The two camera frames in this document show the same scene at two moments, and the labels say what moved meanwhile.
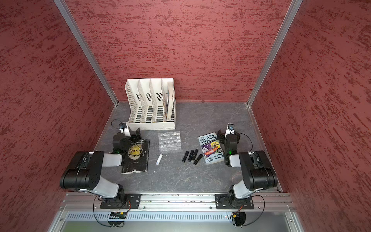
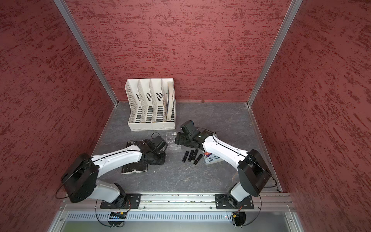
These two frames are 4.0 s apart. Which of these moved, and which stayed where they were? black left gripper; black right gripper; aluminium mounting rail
Moved: black left gripper; black right gripper
Stayed: aluminium mounting rail
